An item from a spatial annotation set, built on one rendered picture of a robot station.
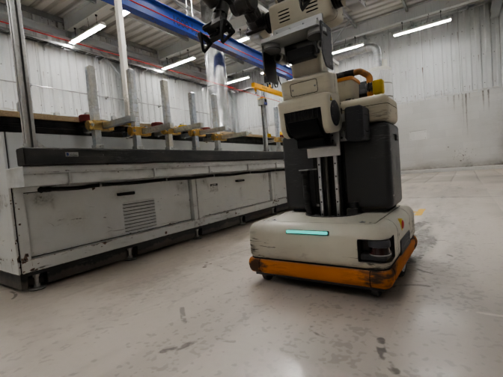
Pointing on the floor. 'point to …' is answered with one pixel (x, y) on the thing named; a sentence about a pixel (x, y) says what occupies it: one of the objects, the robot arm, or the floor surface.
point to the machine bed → (117, 206)
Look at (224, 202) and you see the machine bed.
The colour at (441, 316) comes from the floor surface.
